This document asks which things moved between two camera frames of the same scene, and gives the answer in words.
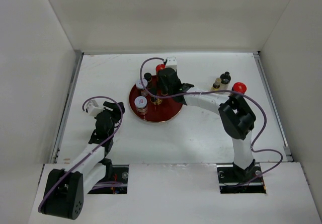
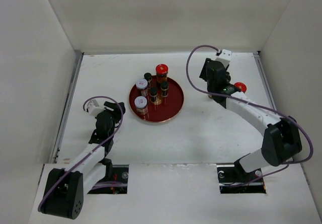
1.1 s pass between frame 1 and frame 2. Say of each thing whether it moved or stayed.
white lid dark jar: stayed
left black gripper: stayed
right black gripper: moved
